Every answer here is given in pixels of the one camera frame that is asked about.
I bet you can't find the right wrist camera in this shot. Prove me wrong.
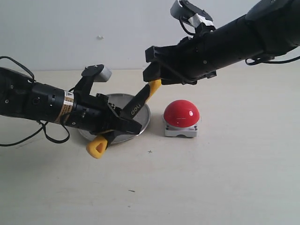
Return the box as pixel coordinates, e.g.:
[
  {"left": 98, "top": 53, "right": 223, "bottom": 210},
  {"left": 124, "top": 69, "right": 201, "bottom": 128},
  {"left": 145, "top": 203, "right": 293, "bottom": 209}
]
[{"left": 170, "top": 0, "right": 216, "bottom": 37}]

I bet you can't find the round steel plate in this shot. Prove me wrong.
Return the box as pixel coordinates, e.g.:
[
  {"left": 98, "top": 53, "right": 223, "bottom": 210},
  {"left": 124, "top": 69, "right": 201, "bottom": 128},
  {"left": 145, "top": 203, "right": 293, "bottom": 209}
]
[{"left": 78, "top": 93, "right": 151, "bottom": 144}]

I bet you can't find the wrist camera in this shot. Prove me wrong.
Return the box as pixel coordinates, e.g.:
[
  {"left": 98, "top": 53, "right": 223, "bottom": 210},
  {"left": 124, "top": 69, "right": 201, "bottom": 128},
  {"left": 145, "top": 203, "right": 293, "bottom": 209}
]
[
  {"left": 170, "top": 0, "right": 216, "bottom": 37},
  {"left": 73, "top": 64, "right": 112, "bottom": 96}
]

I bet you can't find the yellow black claw hammer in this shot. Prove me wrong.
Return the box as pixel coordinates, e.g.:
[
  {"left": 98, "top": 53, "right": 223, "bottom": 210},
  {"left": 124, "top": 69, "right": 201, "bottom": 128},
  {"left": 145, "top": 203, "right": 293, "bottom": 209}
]
[{"left": 86, "top": 79, "right": 162, "bottom": 159}]

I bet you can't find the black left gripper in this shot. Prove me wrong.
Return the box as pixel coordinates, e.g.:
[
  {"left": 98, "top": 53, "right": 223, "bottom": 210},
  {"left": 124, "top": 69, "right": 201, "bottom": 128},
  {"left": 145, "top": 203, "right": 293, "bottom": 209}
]
[{"left": 63, "top": 93, "right": 142, "bottom": 144}]

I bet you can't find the red dome push button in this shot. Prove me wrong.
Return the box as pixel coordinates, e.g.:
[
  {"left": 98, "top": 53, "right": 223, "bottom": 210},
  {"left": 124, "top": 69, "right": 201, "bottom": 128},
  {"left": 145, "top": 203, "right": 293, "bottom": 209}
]
[{"left": 163, "top": 99, "right": 201, "bottom": 138}]

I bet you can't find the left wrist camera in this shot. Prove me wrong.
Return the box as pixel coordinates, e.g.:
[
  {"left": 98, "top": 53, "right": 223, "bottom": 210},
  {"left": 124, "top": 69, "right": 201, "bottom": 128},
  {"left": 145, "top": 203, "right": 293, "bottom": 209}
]
[{"left": 73, "top": 64, "right": 112, "bottom": 96}]

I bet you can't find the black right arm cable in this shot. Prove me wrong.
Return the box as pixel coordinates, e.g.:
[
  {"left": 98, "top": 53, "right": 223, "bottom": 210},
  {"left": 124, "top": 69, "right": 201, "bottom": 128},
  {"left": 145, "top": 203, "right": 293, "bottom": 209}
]
[{"left": 245, "top": 48, "right": 300, "bottom": 66}]

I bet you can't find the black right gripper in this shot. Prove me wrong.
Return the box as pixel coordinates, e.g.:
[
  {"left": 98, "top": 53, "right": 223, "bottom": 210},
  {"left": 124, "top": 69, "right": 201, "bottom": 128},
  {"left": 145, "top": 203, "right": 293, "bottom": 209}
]
[{"left": 142, "top": 35, "right": 217, "bottom": 85}]

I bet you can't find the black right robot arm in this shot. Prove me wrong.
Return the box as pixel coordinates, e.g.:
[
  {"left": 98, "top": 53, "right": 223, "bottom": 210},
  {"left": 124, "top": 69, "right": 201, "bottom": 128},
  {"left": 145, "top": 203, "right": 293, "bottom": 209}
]
[{"left": 143, "top": 0, "right": 300, "bottom": 85}]

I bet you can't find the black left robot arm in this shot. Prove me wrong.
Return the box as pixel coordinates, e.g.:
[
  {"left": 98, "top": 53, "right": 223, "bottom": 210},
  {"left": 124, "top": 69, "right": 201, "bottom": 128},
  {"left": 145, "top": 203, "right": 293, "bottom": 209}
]
[{"left": 0, "top": 64, "right": 142, "bottom": 135}]

